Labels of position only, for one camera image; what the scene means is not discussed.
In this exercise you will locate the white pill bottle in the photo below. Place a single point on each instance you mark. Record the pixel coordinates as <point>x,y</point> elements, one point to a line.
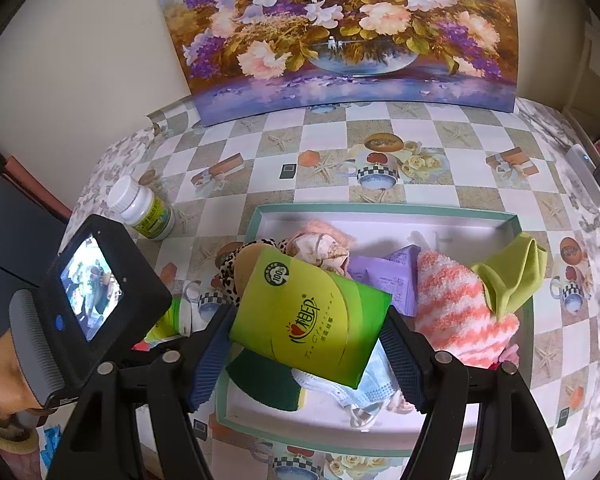
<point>145,215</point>

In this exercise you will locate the person's left hand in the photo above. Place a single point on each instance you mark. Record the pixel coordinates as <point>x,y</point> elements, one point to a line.
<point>0,385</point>

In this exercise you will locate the checkered printed tablecloth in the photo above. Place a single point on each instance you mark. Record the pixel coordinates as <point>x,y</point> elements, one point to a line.
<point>455,200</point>

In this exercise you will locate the lime green cloth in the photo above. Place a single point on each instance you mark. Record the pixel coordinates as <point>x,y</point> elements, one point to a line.
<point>515,275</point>

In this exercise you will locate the pink striped fuzzy sock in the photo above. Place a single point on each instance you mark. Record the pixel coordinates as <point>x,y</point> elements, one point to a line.
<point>455,310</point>

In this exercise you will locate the green tissue pack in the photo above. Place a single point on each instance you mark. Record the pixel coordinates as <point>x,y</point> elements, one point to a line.
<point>310,320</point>

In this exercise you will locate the white shelf unit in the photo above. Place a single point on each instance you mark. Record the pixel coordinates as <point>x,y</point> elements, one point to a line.
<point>595,75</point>

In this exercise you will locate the teal cardboard box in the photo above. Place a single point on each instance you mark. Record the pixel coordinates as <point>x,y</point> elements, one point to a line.
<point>380,230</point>

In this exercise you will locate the flower painting canvas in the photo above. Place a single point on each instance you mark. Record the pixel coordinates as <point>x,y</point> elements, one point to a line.
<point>330,35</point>

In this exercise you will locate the pink floral scrunchie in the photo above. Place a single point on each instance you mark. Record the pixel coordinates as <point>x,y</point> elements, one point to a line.
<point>320,250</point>

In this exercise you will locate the leopard print scrunchie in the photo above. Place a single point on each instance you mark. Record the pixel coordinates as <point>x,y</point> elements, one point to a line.
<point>226,270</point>

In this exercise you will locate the blue face mask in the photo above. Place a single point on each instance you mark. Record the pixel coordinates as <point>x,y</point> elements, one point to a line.
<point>370,390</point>

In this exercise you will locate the purple packet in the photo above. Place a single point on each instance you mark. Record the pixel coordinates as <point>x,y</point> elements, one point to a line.
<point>385,280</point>

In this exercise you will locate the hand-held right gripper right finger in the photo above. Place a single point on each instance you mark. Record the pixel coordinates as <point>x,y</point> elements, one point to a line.
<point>405,362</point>

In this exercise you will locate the yellow and green sponge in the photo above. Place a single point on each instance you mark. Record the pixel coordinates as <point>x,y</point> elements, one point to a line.
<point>270,380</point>

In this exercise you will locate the white power strip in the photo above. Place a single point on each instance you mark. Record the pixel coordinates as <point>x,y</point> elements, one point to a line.
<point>582,165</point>

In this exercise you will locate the dark cabinet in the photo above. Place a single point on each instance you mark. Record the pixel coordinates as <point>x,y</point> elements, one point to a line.
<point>10,240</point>

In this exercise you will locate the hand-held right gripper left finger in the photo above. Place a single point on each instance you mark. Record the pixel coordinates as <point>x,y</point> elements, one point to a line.
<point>212,357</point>

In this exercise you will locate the yellow-green tube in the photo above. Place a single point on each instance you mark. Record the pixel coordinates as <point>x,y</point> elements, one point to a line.
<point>172,322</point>

